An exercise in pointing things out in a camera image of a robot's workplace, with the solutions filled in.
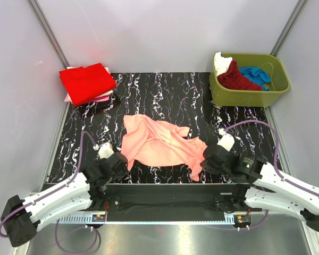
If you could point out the black marble pattern mat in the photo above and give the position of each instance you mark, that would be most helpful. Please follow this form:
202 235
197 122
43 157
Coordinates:
183 99

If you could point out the olive green plastic bin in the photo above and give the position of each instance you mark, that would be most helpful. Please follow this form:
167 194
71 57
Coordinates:
271 65

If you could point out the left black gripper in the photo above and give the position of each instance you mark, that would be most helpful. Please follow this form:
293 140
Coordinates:
122 172

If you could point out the salmon pink t-shirt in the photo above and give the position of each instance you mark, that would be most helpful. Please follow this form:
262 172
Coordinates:
161 144

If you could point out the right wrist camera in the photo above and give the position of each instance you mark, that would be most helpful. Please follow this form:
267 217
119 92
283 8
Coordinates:
226 141

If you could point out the folded red t-shirt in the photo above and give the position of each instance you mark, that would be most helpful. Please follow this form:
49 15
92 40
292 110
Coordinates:
84 84

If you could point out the white t-shirt in bin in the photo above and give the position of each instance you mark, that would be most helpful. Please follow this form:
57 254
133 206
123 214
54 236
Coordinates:
221 63

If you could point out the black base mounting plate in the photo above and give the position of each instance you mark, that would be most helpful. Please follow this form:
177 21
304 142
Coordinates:
170 203

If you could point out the blue t-shirt in bin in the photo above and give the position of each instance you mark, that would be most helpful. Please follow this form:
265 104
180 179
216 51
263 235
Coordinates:
257 76

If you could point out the dark red t-shirt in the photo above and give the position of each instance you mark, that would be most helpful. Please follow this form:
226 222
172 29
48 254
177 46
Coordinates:
233 79

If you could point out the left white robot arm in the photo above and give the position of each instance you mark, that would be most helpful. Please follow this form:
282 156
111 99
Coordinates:
22 219

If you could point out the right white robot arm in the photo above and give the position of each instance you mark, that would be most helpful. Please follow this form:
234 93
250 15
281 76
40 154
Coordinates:
259 186

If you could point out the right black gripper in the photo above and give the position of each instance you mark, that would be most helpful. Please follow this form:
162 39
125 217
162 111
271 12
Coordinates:
207 166

